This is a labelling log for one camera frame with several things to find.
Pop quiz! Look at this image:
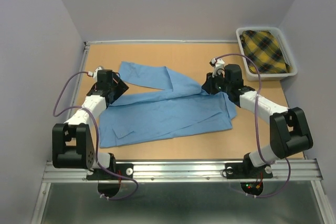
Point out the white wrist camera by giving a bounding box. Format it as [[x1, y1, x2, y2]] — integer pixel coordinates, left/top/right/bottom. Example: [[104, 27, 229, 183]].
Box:
[[209, 58, 225, 78], [87, 66, 104, 80]]

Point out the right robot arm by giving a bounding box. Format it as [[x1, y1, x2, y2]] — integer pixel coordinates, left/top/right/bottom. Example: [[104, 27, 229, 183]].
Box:
[[202, 61, 313, 178]]

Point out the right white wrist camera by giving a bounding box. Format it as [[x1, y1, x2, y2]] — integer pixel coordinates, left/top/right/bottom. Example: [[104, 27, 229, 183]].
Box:
[[209, 58, 225, 78]]

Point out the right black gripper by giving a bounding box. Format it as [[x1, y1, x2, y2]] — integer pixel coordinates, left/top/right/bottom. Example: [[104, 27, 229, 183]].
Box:
[[201, 69, 231, 94]]

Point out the aluminium mounting rail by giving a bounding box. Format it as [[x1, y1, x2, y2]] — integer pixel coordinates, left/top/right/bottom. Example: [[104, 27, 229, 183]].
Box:
[[42, 159, 323, 184]]

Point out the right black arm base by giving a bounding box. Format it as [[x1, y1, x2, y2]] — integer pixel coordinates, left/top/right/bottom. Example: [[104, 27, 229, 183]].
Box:
[[222, 162, 273, 179]]

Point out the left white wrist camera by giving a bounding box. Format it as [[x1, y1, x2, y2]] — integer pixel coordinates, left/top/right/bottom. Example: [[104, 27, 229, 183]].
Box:
[[87, 66, 104, 80]]

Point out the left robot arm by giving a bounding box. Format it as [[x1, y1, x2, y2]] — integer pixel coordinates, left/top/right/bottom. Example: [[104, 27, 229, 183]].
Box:
[[52, 67, 129, 179]]

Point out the light blue long sleeve shirt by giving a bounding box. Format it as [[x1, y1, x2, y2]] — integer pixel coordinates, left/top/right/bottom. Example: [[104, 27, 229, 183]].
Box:
[[99, 61, 237, 148]]

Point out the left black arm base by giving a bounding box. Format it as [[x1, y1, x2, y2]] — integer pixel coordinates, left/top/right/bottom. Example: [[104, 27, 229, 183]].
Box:
[[86, 163, 134, 181]]

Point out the yellow plaid shirt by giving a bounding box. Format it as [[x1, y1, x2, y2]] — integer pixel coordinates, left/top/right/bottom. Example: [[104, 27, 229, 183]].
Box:
[[239, 30, 291, 74]]

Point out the white plastic basket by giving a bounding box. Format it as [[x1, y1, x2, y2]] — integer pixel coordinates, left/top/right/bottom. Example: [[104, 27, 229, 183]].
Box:
[[236, 27, 298, 81]]

